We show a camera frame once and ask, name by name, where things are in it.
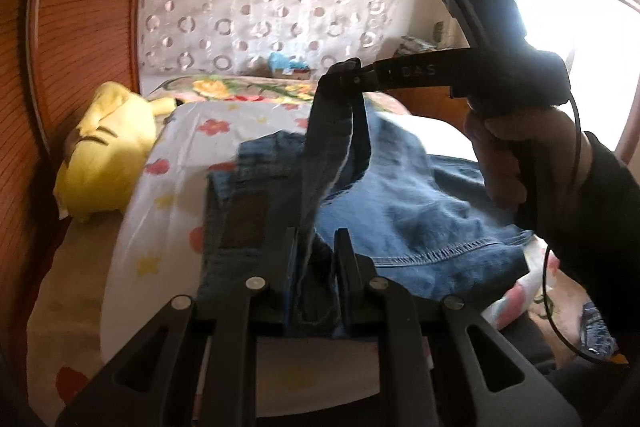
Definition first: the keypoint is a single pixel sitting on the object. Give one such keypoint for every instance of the floral blanket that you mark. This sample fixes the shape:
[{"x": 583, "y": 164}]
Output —
[{"x": 220, "y": 88}]

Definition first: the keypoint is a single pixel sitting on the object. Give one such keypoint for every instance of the person's right forearm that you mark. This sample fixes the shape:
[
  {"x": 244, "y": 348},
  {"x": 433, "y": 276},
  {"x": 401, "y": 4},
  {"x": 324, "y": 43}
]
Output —
[{"x": 605, "y": 207}]

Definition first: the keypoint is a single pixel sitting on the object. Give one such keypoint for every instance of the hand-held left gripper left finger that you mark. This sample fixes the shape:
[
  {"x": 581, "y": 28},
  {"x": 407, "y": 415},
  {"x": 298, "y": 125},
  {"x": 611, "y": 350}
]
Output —
[{"x": 287, "y": 277}]

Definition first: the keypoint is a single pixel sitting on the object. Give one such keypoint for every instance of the wooden cabinet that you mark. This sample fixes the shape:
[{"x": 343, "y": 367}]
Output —
[{"x": 430, "y": 103}]

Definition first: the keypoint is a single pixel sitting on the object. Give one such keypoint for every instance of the stack of folded cloths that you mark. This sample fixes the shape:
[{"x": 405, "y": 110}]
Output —
[{"x": 417, "y": 45}]

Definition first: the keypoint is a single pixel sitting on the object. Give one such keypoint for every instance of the person's dark clothing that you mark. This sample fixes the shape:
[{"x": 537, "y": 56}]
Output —
[{"x": 575, "y": 392}]

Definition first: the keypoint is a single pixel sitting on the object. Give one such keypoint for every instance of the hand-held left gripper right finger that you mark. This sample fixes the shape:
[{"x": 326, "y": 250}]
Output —
[{"x": 346, "y": 272}]

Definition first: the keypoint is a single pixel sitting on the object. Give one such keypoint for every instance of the yellow plush toy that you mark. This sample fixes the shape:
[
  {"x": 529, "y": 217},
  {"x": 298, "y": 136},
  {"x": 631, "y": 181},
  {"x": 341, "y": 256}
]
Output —
[{"x": 110, "y": 142}]

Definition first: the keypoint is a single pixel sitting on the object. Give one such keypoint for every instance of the cardboard box with blue bag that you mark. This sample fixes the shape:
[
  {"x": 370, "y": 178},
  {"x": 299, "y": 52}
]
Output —
[{"x": 287, "y": 64}]

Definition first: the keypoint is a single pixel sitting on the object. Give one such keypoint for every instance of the person's right hand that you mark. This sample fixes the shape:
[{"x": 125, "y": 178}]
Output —
[{"x": 500, "y": 147}]

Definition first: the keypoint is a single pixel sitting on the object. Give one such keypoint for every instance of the white strawberry print sheet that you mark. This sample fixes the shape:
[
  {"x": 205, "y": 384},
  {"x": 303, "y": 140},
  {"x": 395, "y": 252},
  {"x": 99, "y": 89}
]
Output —
[{"x": 165, "y": 187}]

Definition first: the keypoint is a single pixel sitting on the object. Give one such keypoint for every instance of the blue denim pants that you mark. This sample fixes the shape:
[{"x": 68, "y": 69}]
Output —
[{"x": 425, "y": 217}]

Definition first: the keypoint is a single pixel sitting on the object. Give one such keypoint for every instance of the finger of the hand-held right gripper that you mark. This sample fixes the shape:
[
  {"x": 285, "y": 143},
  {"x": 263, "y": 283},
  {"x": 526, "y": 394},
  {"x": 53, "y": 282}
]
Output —
[
  {"x": 337, "y": 79},
  {"x": 367, "y": 79}
]

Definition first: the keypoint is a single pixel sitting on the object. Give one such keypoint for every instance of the window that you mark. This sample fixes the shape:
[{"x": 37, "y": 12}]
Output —
[{"x": 585, "y": 17}]

